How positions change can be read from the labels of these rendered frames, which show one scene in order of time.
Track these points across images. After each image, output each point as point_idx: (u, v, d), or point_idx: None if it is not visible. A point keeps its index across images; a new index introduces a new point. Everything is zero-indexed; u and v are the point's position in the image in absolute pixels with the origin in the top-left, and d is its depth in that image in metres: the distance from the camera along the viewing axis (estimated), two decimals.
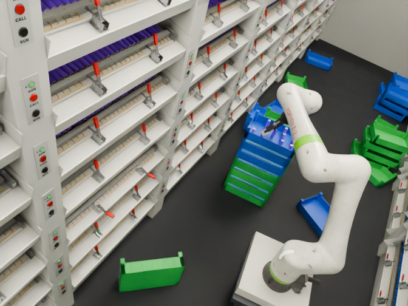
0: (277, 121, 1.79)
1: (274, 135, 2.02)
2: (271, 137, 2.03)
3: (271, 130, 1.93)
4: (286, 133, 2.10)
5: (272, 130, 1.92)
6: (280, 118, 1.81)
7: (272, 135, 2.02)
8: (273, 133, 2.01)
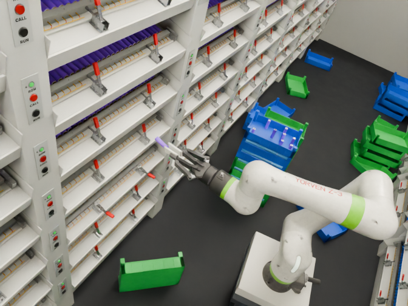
0: (208, 164, 1.35)
1: (274, 135, 2.02)
2: (271, 137, 2.03)
3: (173, 154, 1.35)
4: (286, 133, 2.10)
5: (175, 154, 1.34)
6: None
7: (272, 135, 2.02)
8: (273, 133, 2.01)
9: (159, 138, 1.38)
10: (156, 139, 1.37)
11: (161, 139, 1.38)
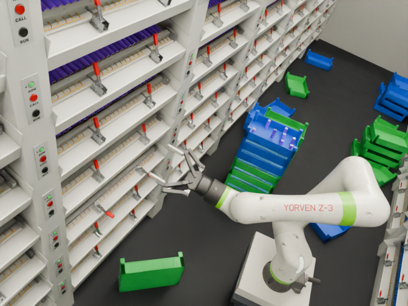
0: (190, 190, 1.28)
1: (274, 135, 2.02)
2: (271, 137, 2.03)
3: (179, 152, 1.34)
4: (286, 133, 2.10)
5: (180, 153, 1.34)
6: (193, 181, 1.28)
7: (272, 135, 2.02)
8: (273, 133, 2.01)
9: None
10: None
11: None
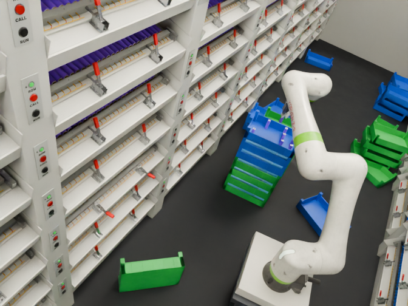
0: None
1: (282, 119, 1.96)
2: (279, 121, 1.98)
3: (290, 114, 1.90)
4: (286, 133, 2.10)
5: (290, 114, 1.89)
6: None
7: (280, 119, 1.97)
8: (282, 118, 1.96)
9: None
10: None
11: None
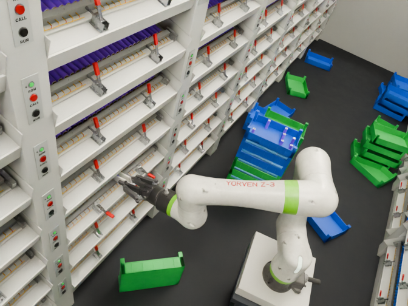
0: (156, 186, 1.38)
1: None
2: None
3: (122, 180, 1.39)
4: (286, 133, 2.10)
5: (123, 180, 1.38)
6: None
7: None
8: None
9: None
10: None
11: None
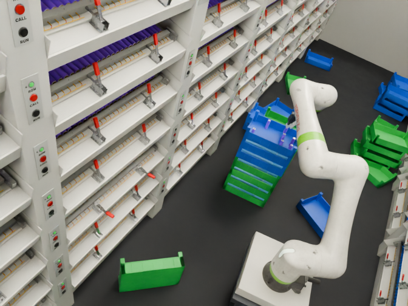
0: None
1: None
2: None
3: (294, 124, 1.97)
4: (286, 133, 2.10)
5: (295, 124, 1.97)
6: None
7: None
8: None
9: None
10: None
11: None
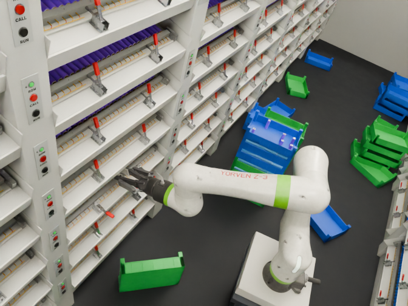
0: (152, 178, 1.42)
1: None
2: None
3: (117, 175, 1.41)
4: (286, 133, 2.10)
5: (118, 175, 1.41)
6: None
7: None
8: None
9: None
10: None
11: None
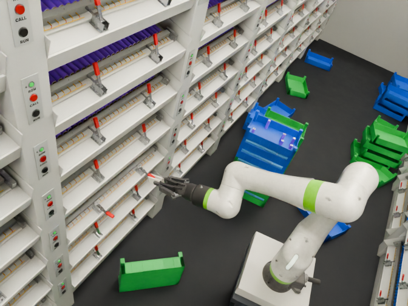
0: (178, 195, 1.44)
1: None
2: None
3: (161, 180, 1.53)
4: (286, 133, 2.10)
5: (162, 182, 1.53)
6: (182, 189, 1.45)
7: None
8: None
9: None
10: None
11: None
